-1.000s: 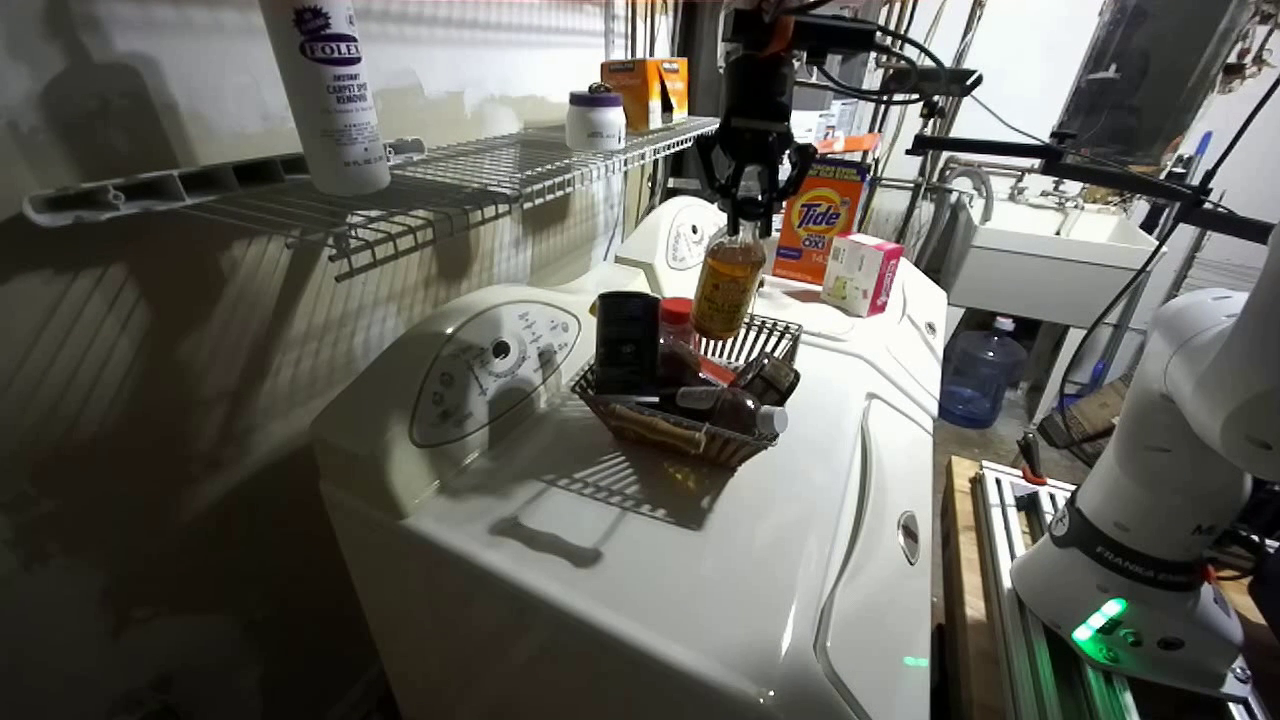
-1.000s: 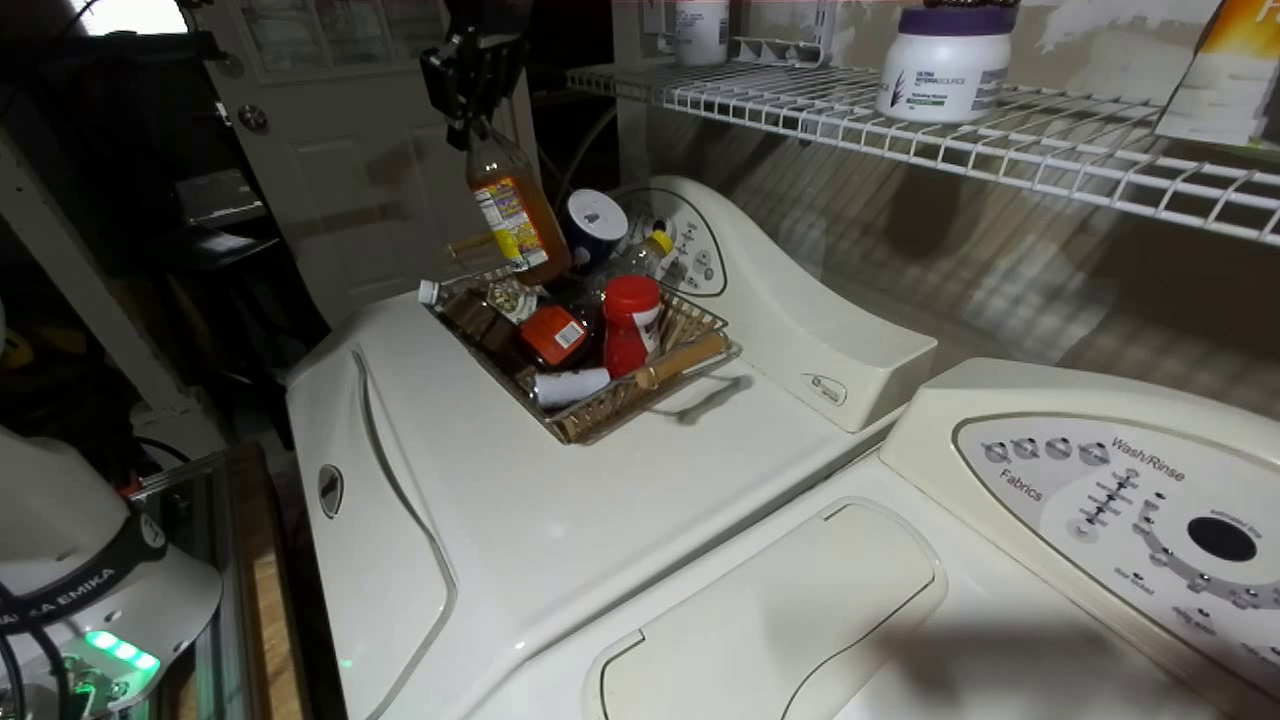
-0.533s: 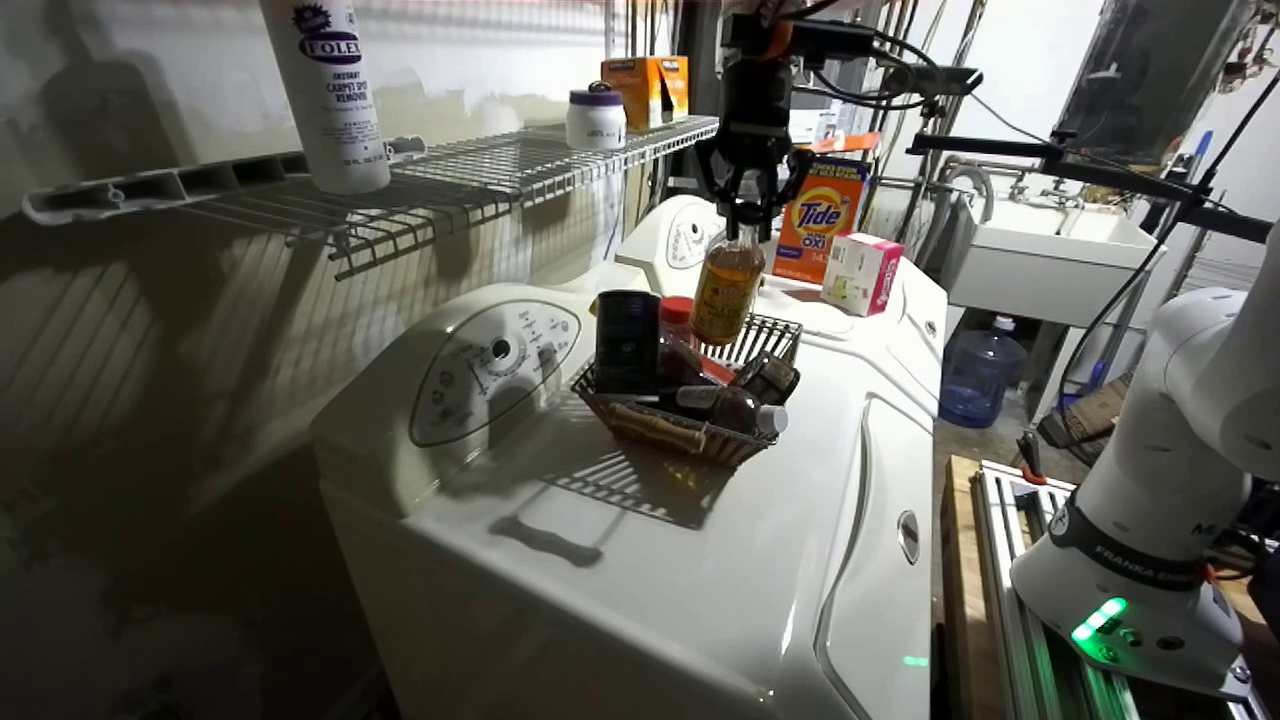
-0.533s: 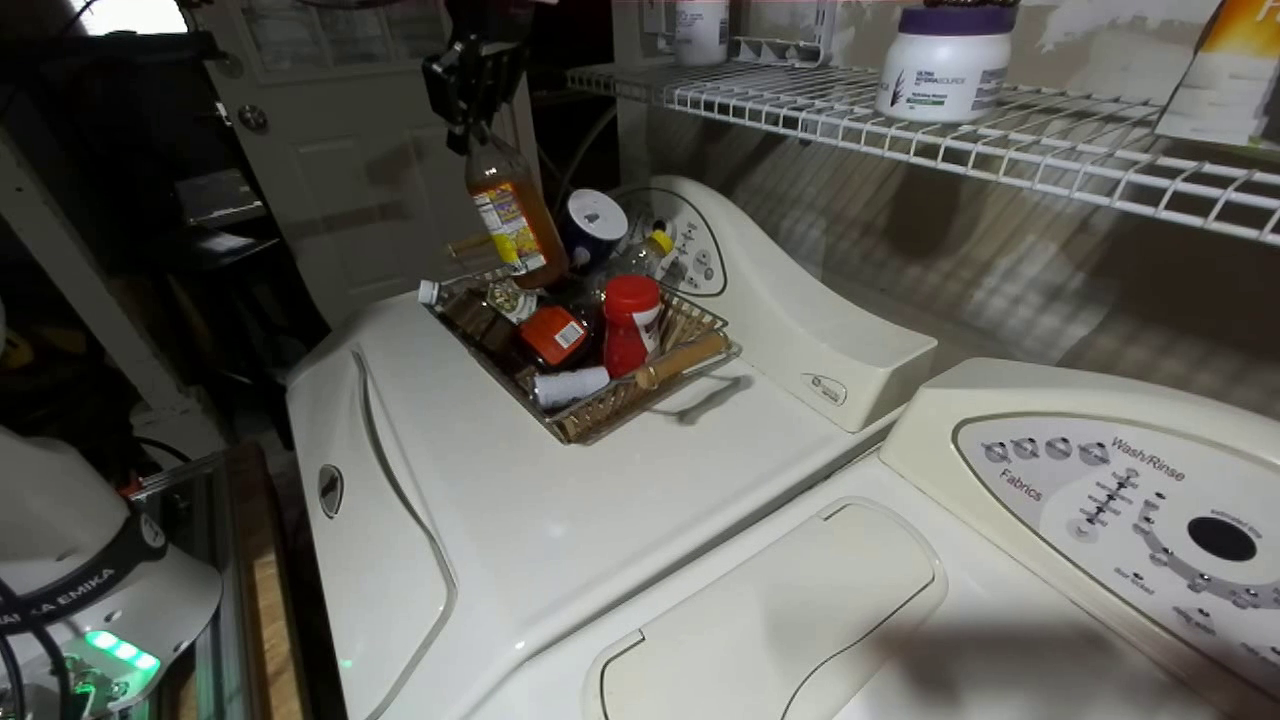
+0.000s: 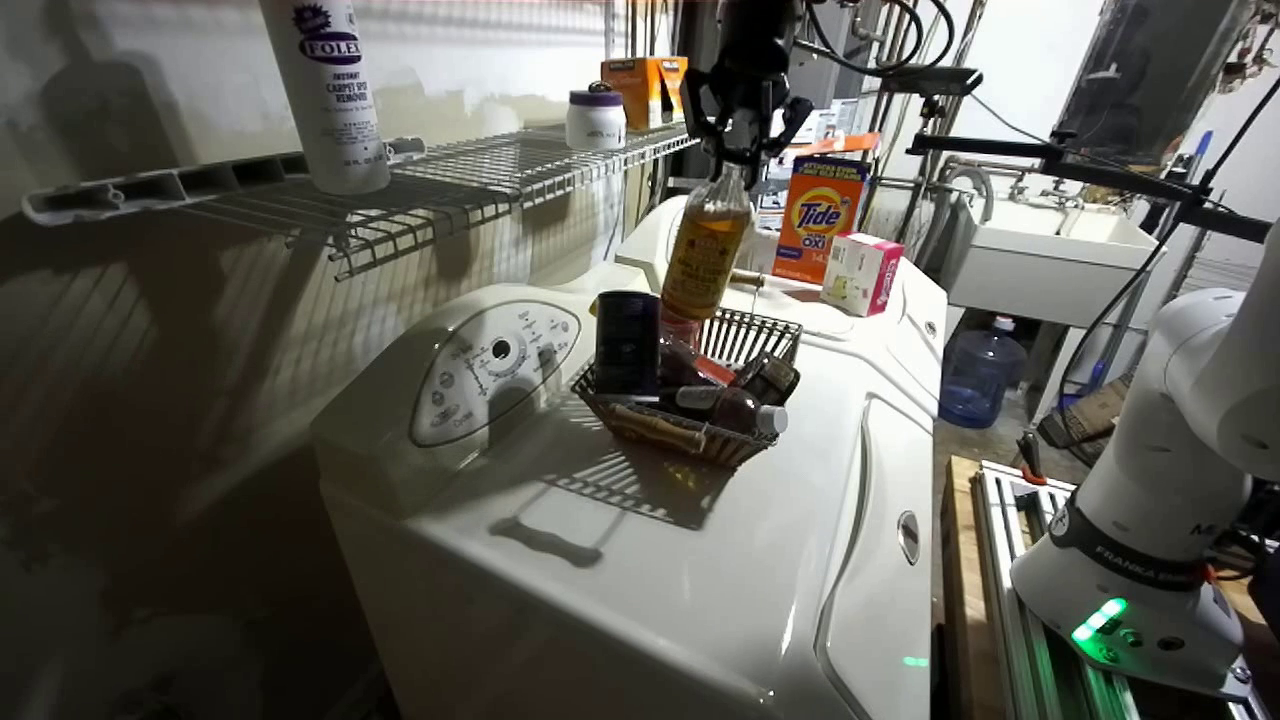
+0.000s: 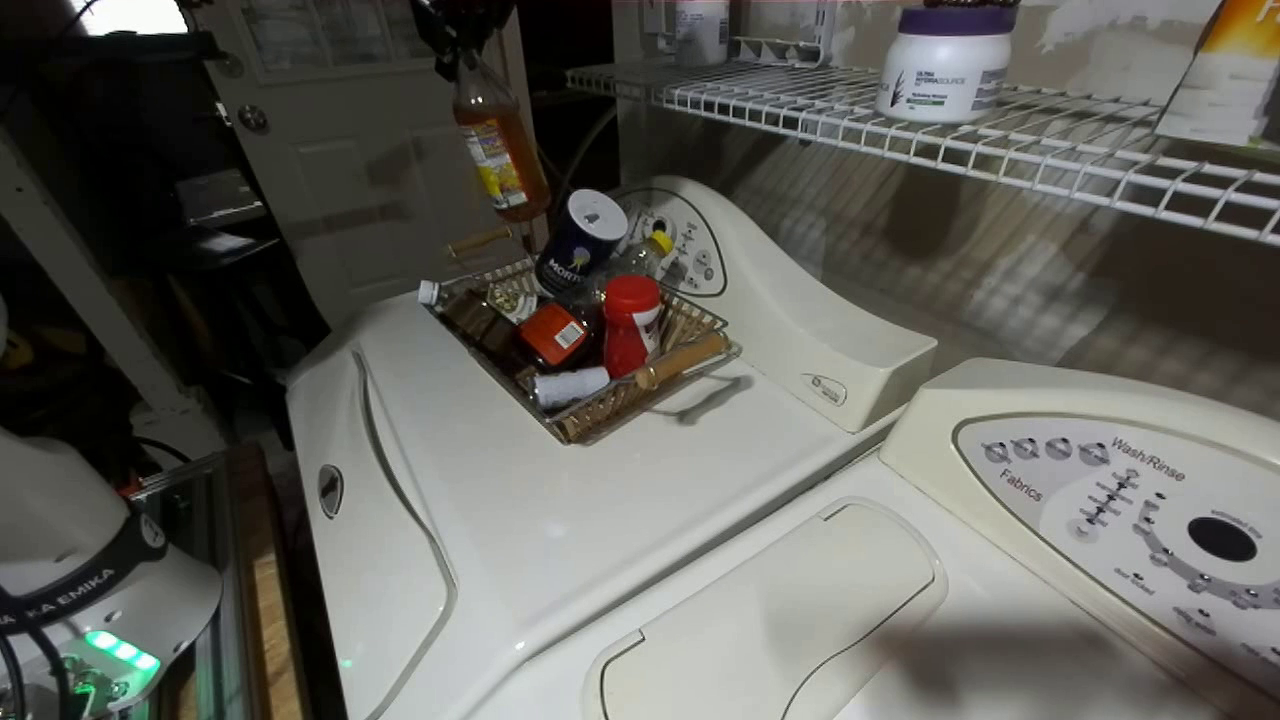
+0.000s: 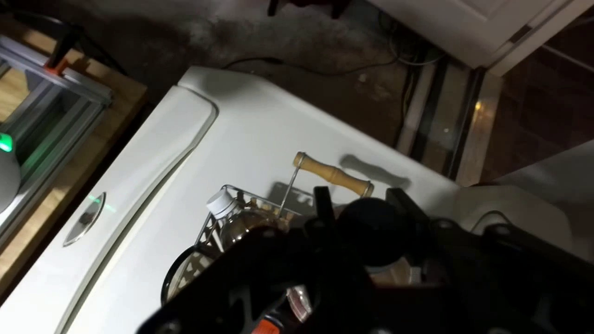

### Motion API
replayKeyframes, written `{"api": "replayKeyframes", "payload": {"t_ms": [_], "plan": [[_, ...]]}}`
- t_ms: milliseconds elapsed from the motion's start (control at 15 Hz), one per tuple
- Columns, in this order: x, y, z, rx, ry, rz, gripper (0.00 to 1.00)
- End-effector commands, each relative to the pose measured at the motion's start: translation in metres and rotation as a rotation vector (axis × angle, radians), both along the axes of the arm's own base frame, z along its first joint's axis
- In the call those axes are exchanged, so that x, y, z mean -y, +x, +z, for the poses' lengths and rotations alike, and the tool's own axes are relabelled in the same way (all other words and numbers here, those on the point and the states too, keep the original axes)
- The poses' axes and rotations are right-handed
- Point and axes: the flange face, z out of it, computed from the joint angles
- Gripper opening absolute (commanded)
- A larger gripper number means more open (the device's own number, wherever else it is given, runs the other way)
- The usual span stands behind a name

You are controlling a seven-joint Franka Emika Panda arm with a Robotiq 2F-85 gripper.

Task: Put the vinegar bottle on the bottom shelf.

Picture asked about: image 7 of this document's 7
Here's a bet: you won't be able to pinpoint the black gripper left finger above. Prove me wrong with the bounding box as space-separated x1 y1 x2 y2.
138 184 398 334

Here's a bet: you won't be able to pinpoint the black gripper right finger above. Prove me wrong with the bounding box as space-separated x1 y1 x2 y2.
389 186 594 334

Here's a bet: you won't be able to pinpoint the white capped glass bottle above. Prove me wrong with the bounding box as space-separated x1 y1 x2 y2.
205 186 294 240

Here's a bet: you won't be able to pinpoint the dark round strainer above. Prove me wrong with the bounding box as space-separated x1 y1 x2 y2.
162 246 216 307

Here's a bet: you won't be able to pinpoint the white washing machine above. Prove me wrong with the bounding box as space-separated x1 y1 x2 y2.
0 66 594 334

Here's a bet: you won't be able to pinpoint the wooden platform board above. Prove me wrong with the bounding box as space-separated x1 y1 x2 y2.
0 12 151 299

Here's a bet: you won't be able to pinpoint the wire basket wooden handles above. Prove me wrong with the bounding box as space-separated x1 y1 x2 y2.
194 151 377 262

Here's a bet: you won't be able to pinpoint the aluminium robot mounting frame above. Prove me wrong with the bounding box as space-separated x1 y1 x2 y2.
0 34 116 240

